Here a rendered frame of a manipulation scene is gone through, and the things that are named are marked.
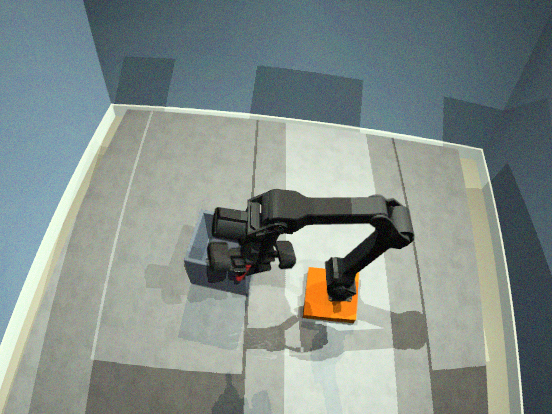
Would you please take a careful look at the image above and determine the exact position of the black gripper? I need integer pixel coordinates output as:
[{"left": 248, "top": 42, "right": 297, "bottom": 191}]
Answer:
[{"left": 207, "top": 236, "right": 296, "bottom": 276}]

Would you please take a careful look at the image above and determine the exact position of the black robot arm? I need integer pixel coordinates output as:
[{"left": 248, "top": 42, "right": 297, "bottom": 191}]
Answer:
[{"left": 212, "top": 189, "right": 415, "bottom": 302}]

